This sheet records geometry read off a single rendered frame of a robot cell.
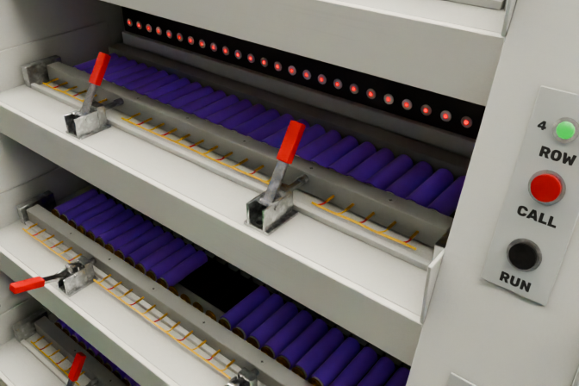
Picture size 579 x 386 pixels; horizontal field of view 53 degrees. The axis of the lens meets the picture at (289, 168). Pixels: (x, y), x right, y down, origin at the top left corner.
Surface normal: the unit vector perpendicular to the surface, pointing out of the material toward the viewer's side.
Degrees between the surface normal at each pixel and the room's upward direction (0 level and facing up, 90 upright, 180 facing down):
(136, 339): 17
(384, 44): 107
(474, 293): 90
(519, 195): 90
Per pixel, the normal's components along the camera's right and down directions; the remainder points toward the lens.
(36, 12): 0.77, 0.33
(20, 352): 0.00, -0.85
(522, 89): -0.61, 0.15
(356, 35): -0.63, 0.40
